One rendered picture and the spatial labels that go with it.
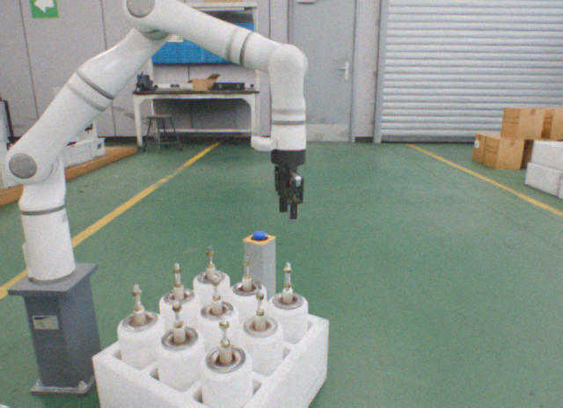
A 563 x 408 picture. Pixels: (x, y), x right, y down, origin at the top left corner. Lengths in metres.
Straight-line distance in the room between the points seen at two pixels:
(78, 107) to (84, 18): 5.68
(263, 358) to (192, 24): 0.69
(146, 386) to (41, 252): 0.40
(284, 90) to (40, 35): 6.24
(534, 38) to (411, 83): 1.83
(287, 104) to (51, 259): 0.65
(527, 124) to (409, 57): 2.22
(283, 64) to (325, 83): 5.01
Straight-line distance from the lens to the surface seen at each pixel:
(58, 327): 1.08
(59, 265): 1.03
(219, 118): 5.86
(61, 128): 0.92
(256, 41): 0.79
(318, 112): 5.75
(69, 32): 6.65
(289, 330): 0.92
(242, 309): 0.96
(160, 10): 0.85
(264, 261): 1.11
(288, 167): 0.78
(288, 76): 0.76
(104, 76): 0.89
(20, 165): 0.96
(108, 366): 0.93
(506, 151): 4.29
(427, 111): 6.02
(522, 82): 6.61
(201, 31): 0.82
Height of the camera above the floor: 0.73
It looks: 15 degrees down
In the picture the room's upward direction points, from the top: straight up
